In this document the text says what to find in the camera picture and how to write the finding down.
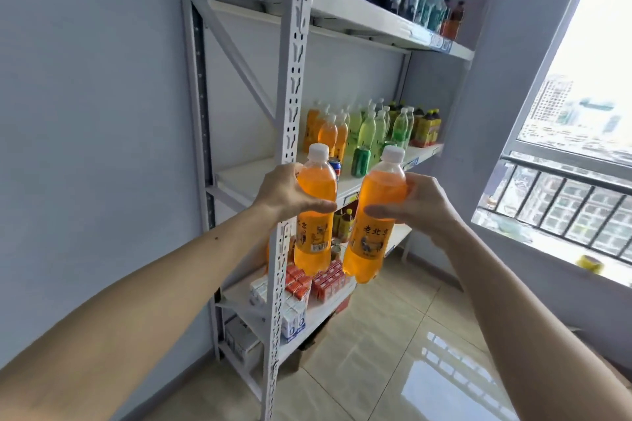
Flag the person's right forearm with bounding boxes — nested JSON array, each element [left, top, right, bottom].
[[434, 226, 632, 421]]

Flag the person's left forearm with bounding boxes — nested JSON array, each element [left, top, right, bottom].
[[0, 210, 277, 421]]

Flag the stack of small red cartons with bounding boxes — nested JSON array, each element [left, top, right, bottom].
[[284, 260, 346, 310]]

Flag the white shelf with blue labels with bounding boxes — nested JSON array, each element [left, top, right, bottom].
[[175, 0, 476, 421]]

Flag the group of brown tea bottles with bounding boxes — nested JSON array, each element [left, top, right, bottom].
[[387, 101, 443, 149]]

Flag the stack of white blue cartons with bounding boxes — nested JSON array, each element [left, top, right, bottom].
[[249, 275, 309, 343]]

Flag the white carton box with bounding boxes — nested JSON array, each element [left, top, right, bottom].
[[224, 316, 263, 372]]

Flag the black balcony railing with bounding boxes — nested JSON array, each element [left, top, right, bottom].
[[476, 154, 632, 264]]

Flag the person's left hand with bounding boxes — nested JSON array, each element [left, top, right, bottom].
[[251, 162, 339, 224]]

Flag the yellow tape roll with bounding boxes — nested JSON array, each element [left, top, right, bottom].
[[575, 253, 606, 274]]

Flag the window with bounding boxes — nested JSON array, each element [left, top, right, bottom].
[[471, 0, 632, 288]]

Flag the person's right hand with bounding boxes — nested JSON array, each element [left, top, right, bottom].
[[364, 172, 465, 239]]

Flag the group of pale green bottles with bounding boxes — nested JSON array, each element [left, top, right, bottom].
[[357, 99, 415, 165]]

